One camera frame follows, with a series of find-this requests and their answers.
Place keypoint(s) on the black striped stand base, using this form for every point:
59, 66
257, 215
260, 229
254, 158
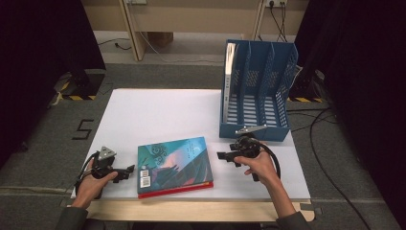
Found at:
304, 99
86, 84

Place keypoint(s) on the person's left hand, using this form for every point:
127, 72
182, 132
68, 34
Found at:
91, 190

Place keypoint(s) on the cardboard box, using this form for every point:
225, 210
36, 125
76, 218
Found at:
161, 38

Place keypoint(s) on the blue plastic file rack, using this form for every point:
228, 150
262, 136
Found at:
274, 96

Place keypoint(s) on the black curtain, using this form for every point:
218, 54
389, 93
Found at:
38, 64
367, 80

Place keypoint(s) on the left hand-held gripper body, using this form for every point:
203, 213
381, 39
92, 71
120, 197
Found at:
103, 166

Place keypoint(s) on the red book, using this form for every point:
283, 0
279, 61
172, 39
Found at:
178, 191

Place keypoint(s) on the teal cover book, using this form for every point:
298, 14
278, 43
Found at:
175, 163

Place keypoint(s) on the white wall socket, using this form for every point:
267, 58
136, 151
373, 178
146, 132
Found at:
276, 2

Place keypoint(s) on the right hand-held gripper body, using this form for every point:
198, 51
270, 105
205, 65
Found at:
249, 147

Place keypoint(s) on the beige wooden desk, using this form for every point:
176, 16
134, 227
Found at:
191, 16

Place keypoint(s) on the white picture-grid book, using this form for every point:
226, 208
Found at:
228, 80

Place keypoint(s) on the white power strip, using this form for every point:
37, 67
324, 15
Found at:
136, 1

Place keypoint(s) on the person's right hand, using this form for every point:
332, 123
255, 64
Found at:
263, 167

